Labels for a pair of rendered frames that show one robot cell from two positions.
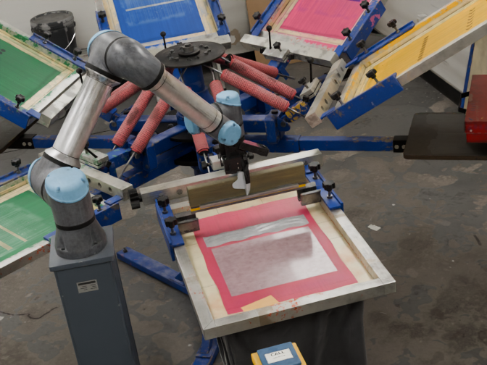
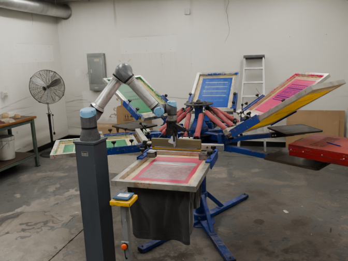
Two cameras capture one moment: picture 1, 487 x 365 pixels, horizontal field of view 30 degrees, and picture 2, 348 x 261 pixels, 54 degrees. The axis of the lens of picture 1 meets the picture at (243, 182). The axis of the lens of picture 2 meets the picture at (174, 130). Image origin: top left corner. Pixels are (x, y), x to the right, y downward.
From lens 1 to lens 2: 1.46 m
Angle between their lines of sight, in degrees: 30
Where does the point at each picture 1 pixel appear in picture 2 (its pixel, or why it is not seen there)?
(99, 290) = (88, 156)
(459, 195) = (336, 211)
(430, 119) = not seen: hidden behind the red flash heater
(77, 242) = (84, 134)
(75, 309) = (80, 162)
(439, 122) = not seen: hidden behind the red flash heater
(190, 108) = (142, 96)
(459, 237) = (322, 226)
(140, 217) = not seen: hidden behind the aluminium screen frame
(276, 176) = (187, 142)
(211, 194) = (160, 143)
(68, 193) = (84, 114)
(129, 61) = (119, 70)
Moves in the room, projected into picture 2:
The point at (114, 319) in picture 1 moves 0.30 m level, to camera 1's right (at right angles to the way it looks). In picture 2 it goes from (92, 171) to (126, 176)
